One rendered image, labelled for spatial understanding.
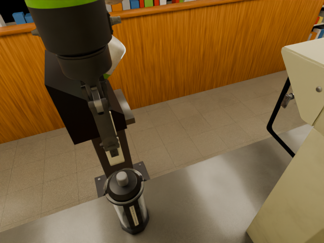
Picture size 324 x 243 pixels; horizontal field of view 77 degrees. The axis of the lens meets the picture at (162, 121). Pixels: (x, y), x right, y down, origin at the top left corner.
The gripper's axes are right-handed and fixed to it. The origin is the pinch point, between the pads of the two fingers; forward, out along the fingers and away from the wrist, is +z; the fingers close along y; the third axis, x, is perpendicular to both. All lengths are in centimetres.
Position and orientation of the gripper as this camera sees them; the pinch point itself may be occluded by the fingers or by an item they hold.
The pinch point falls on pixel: (111, 140)
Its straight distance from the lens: 44.4
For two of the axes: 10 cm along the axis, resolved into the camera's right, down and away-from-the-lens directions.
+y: -3.5, -6.2, 7.0
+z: 0.5, 7.4, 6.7
